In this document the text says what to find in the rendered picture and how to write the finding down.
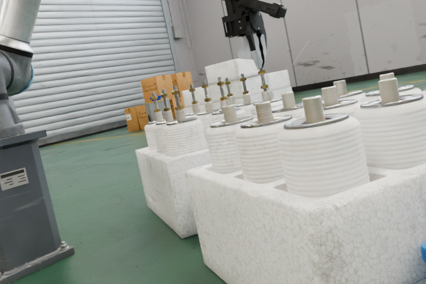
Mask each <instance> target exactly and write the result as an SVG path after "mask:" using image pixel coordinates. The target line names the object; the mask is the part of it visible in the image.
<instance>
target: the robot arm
mask: <svg viewBox="0 0 426 284"><path fill-rule="evenodd" d="M223 1H225V4H226V10H227V14H228V15H227V16H224V17H222V21H223V27H224V33H225V36H226V37H229V38H232V37H243V48H242V49H240V50H239V51H238V57H239V58H240V59H246V60H254V63H255V65H256V67H257V69H258V70H260V69H261V67H263V69H264V65H265V62H266V50H267V38H266V31H265V28H264V21H263V19H262V15H261V13H260V11H261V12H263V13H267V14H269V16H271V17H273V18H284V17H285V14H286V12H287V8H285V7H284V5H281V4H280V3H273V4H271V3H267V2H265V1H261V0H223ZM40 3H41V0H3V1H2V4H1V8H0V139H3V138H8V137H12V136H17V135H21V134H25V128H24V125H23V123H22V121H21V120H20V119H19V117H18V115H17V114H16V112H15V111H14V109H13V107H12V106H11V104H10V101H9V98H8V97H9V96H14V95H17V94H20V93H22V92H24V91H26V90H27V89H28V88H29V87H30V85H31V84H32V81H33V80H34V67H33V66H32V63H31V61H32V57H33V54H34V51H33V49H32V48H31V47H30V40H31V37H32V33H33V29H34V25H35V22H36V18H37V14H38V11H39V7H40ZM225 22H226V27H225V24H224V23H225ZM226 28H227V32H226ZM255 33H256V34H257V35H255Z"/></svg>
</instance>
